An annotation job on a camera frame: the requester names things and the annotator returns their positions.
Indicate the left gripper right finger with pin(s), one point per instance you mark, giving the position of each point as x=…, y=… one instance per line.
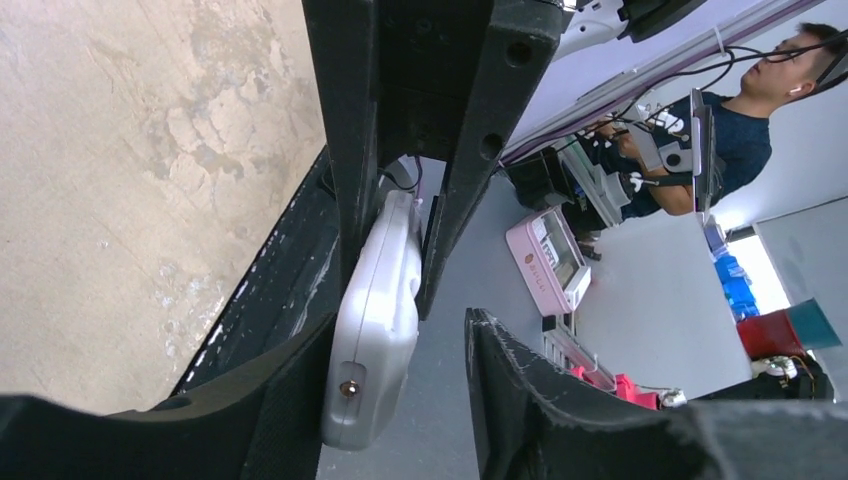
x=534, y=420

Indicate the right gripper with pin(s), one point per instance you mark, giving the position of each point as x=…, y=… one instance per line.
x=455, y=78

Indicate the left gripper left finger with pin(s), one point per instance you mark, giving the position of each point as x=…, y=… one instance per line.
x=260, y=420

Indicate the pink box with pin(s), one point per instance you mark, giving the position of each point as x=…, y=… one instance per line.
x=549, y=259

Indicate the white remote control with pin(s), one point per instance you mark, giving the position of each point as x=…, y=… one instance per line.
x=376, y=329

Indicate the red container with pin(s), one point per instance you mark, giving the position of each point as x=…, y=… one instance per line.
x=769, y=335

